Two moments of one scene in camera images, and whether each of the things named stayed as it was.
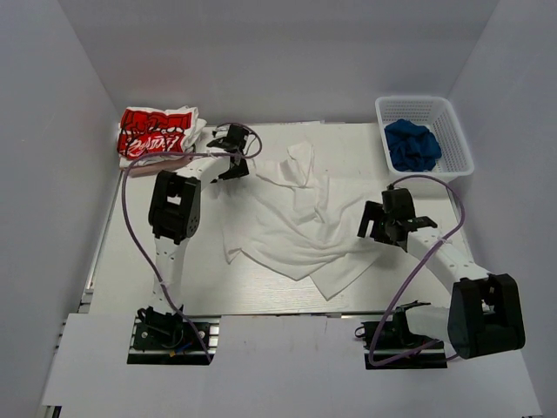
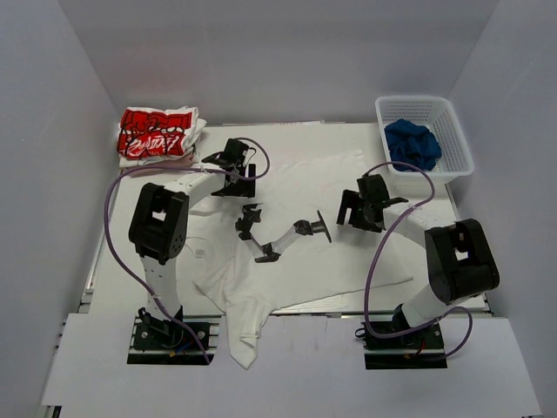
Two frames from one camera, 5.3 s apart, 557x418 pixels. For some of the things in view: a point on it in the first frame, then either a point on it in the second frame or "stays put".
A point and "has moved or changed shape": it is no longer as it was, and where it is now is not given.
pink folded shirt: (159, 168) stays put
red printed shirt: (147, 131) stays put
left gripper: (243, 170) → (245, 188)
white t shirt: (294, 220) has moved or changed shape
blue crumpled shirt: (412, 147) stays put
